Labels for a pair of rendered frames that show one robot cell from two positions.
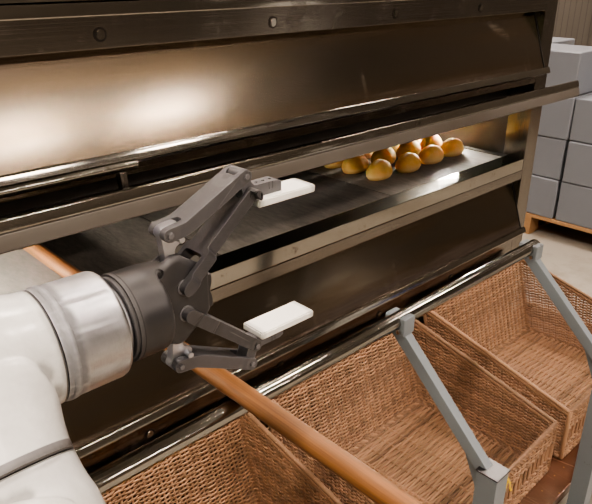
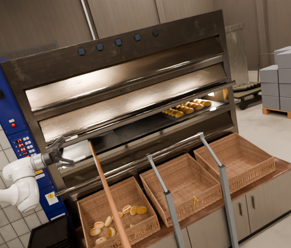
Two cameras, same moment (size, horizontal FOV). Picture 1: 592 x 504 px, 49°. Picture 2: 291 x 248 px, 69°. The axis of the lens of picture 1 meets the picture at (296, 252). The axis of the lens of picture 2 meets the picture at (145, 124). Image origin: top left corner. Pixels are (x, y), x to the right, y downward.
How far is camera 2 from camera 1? 97 cm
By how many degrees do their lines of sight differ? 26
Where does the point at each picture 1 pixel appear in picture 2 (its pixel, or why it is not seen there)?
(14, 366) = (23, 166)
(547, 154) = not seen: outside the picture
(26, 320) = (27, 160)
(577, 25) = not seen: outside the picture
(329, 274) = (157, 144)
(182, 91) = (101, 110)
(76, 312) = (34, 159)
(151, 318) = (45, 159)
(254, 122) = (120, 113)
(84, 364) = (35, 166)
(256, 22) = (117, 92)
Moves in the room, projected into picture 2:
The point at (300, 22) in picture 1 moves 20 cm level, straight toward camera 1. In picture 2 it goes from (129, 89) to (118, 95)
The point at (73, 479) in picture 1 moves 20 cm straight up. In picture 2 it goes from (29, 180) to (12, 146)
